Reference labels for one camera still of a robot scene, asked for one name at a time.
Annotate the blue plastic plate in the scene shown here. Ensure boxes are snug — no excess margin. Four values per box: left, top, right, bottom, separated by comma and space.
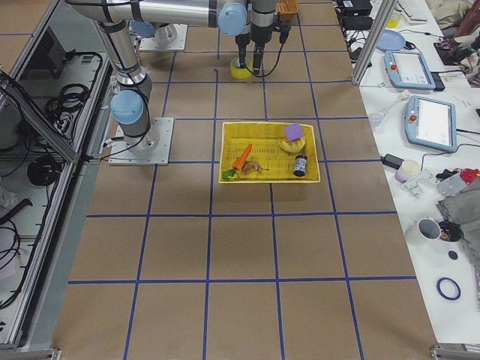
376, 29, 406, 52

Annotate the orange toy carrot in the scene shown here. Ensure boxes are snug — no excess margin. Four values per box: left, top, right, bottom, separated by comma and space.
221, 144, 252, 181

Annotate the black bowl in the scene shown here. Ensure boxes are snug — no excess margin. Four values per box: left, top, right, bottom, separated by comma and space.
439, 220, 464, 242

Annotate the yellow tape roll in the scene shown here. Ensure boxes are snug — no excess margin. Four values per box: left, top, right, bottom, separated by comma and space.
229, 57, 252, 80

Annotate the blue ring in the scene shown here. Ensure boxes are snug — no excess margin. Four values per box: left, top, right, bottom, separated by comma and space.
435, 276, 461, 301

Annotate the near teach pendant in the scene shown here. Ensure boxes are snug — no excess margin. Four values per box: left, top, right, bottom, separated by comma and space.
404, 95, 458, 153

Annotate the aluminium frame post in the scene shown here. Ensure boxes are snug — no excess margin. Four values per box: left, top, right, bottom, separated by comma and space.
351, 0, 397, 86

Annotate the white purple cup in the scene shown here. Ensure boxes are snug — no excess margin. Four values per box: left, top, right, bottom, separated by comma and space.
394, 159, 420, 183

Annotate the brown wicker basket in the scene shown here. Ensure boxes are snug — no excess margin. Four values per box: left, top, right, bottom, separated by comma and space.
276, 0, 299, 21

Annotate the purple foam cube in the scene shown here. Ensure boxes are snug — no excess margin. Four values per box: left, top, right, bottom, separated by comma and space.
284, 123, 304, 141

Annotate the yellow woven basket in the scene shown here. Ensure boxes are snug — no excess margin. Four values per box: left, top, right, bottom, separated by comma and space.
218, 121, 320, 184

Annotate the teach pendant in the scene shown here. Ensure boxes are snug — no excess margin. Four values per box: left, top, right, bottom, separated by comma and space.
383, 50, 436, 90
404, 95, 458, 153

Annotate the white mug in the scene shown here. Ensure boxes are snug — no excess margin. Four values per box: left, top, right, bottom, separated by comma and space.
405, 217, 441, 246

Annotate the black power adapter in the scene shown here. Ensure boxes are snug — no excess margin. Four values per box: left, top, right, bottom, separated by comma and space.
380, 154, 404, 170

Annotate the brown toy animal figure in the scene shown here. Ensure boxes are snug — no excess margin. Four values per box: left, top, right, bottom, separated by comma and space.
241, 161, 269, 175

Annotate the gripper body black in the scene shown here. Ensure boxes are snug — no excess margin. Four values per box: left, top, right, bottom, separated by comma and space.
253, 43, 264, 75
235, 34, 249, 68

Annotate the far teach pendant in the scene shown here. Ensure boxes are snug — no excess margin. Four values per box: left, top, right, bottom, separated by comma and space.
383, 50, 436, 90

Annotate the toy bread croissant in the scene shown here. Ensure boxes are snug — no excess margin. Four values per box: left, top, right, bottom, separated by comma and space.
278, 136, 306, 154

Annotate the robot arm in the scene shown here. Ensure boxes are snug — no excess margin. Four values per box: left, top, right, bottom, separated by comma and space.
128, 20, 253, 71
70, 1, 290, 154

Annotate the grey cloth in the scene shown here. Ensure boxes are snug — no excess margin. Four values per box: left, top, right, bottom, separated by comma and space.
436, 180, 480, 267

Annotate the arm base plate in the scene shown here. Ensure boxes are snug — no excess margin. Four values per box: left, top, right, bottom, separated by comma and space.
137, 22, 188, 53
107, 117, 174, 166

